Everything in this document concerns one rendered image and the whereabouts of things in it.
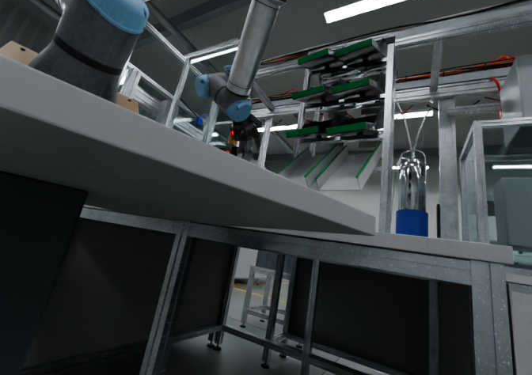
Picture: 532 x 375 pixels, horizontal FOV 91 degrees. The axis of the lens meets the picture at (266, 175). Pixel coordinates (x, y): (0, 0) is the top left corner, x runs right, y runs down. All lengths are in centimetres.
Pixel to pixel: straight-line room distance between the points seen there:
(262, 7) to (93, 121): 63
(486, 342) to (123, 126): 59
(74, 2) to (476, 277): 82
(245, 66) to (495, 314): 75
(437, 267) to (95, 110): 57
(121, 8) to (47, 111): 40
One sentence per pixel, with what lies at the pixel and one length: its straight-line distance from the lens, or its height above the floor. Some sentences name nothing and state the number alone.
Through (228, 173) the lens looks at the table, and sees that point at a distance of 23.
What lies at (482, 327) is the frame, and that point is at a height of 73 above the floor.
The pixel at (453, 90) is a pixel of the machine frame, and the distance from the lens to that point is 226.
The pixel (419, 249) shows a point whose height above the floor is 83.
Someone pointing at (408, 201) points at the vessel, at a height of 118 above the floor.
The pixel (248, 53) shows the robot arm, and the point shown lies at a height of 129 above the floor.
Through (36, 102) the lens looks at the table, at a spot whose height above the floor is 84.
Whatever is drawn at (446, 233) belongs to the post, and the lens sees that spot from 194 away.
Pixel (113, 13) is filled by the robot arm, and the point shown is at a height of 112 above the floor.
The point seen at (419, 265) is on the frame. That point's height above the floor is 81.
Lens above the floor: 78
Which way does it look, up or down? 16 degrees up
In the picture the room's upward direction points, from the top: 10 degrees clockwise
